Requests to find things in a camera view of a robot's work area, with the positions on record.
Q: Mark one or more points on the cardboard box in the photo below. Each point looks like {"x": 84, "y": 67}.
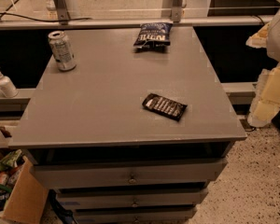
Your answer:
{"x": 27, "y": 200}

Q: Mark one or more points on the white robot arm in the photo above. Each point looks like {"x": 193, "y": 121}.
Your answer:
{"x": 273, "y": 39}

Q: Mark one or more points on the blue ruffles chip bag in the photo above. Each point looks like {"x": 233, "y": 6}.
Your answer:
{"x": 153, "y": 34}

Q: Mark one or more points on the white pump bottle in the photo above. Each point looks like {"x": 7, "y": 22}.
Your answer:
{"x": 7, "y": 87}

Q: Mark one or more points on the green snack bag in box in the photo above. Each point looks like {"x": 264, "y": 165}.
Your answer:
{"x": 10, "y": 160}

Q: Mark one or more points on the silver soda can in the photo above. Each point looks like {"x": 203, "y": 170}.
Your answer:
{"x": 62, "y": 51}

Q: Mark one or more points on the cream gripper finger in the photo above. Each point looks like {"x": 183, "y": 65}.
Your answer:
{"x": 258, "y": 39}
{"x": 266, "y": 103}

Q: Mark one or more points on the grey drawer cabinet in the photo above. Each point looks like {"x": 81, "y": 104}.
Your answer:
{"x": 108, "y": 159}

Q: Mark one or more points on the grey metal rail frame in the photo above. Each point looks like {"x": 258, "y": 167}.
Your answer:
{"x": 66, "y": 14}

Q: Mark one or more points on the black rxbar chocolate wrapper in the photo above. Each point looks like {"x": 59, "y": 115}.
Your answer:
{"x": 164, "y": 106}

